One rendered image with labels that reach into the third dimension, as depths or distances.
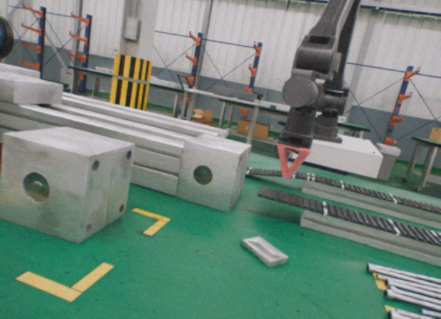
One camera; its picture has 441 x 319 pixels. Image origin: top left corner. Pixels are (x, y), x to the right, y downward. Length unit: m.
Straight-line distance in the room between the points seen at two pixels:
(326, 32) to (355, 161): 0.49
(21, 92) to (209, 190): 0.38
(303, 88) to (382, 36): 7.89
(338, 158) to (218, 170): 0.65
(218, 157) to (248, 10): 8.24
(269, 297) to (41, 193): 0.25
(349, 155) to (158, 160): 0.71
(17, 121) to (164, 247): 0.40
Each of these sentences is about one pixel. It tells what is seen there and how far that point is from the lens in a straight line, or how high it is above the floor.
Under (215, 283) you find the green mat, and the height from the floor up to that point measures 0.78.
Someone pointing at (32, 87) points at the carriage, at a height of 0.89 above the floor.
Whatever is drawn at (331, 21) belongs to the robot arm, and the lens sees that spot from 0.74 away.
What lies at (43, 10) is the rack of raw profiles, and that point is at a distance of 11.32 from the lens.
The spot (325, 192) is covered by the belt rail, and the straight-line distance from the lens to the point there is 0.69.
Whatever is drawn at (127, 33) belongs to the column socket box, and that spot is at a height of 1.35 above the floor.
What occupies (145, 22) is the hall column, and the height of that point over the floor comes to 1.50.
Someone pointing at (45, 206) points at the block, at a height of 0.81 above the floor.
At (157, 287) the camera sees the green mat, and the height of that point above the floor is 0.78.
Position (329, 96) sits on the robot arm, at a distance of 1.08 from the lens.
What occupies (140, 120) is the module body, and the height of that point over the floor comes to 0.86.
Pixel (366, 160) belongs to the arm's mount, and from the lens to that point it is 1.07.
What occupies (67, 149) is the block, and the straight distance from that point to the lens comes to 0.34.
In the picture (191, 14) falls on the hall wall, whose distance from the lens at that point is 9.12.
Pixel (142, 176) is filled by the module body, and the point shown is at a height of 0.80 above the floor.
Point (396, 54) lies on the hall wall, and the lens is 8.47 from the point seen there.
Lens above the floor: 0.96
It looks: 12 degrees down
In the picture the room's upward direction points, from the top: 11 degrees clockwise
